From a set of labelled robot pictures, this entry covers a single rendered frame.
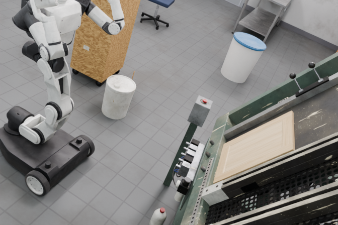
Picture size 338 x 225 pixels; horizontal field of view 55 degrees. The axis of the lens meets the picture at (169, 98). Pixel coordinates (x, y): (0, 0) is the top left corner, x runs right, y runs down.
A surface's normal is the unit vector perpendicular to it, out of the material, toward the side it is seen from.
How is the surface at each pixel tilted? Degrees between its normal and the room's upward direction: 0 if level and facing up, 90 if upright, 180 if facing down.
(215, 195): 90
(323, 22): 90
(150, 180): 0
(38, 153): 0
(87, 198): 0
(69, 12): 45
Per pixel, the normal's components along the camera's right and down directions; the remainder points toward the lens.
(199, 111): -0.30, 0.47
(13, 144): 0.30, -0.78
